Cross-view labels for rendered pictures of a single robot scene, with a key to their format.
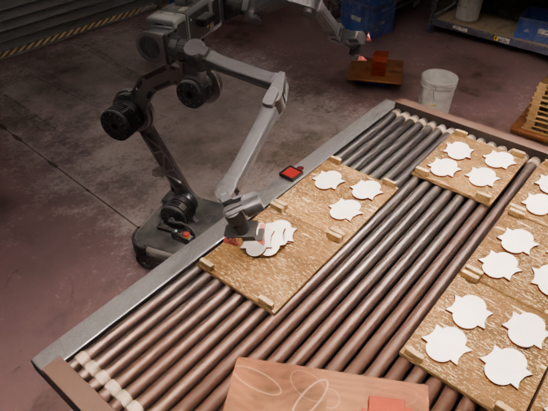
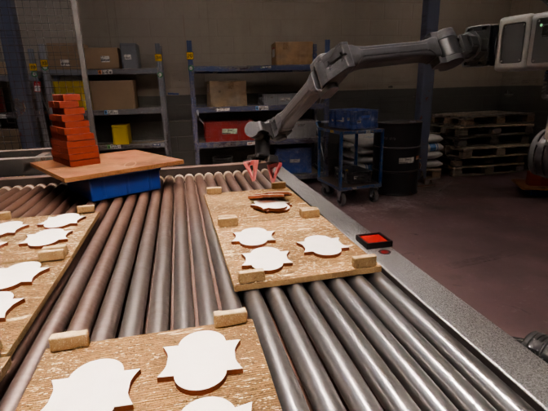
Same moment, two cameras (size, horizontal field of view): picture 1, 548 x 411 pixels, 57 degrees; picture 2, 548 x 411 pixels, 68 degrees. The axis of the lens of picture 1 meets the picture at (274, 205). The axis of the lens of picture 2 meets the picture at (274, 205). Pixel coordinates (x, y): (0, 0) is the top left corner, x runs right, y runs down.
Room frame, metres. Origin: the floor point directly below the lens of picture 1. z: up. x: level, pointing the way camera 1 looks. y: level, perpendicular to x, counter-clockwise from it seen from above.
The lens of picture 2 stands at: (2.19, -1.10, 1.35)
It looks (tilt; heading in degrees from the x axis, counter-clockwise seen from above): 16 degrees down; 127
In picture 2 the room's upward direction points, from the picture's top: 1 degrees counter-clockwise
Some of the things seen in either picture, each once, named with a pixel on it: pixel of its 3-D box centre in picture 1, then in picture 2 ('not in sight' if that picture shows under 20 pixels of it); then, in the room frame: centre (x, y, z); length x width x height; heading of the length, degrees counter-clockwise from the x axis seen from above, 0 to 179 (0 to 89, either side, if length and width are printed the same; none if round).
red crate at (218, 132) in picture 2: not in sight; (227, 130); (-1.73, 3.08, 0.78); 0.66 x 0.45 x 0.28; 47
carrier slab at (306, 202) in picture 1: (336, 197); (286, 245); (1.59, -0.25, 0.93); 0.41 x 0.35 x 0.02; 141
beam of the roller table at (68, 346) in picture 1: (266, 201); (346, 232); (1.63, 0.03, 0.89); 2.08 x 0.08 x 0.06; 140
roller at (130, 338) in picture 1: (289, 209); (311, 232); (1.55, -0.06, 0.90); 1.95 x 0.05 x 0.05; 140
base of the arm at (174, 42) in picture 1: (179, 47); (470, 46); (1.87, 0.35, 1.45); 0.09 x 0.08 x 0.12; 157
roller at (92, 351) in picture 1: (280, 205); (325, 231); (1.58, -0.02, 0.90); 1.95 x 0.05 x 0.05; 140
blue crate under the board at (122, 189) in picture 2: not in sight; (112, 178); (0.55, -0.11, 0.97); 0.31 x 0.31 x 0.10; 79
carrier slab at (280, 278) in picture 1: (272, 254); (256, 205); (1.27, 0.01, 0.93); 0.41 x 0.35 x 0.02; 141
